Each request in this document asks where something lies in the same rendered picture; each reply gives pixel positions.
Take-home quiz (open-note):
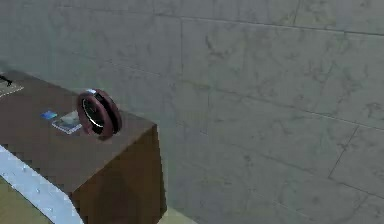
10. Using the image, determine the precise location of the dark red round clock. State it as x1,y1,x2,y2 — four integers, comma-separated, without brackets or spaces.
76,88,123,141

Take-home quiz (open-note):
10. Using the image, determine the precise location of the brown wooden cabinet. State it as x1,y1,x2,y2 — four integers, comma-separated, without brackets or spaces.
0,69,168,224

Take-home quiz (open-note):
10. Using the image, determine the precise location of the pale flat rectangular card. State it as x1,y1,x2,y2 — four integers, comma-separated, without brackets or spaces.
51,110,83,135

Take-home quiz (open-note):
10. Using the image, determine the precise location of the small blue card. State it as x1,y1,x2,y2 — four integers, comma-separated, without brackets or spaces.
40,110,58,121

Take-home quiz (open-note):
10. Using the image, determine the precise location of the grey flat sheet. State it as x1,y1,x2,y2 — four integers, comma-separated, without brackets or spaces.
0,80,25,99

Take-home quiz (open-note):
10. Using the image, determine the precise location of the small black object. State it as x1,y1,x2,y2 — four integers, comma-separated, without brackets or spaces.
0,74,14,88

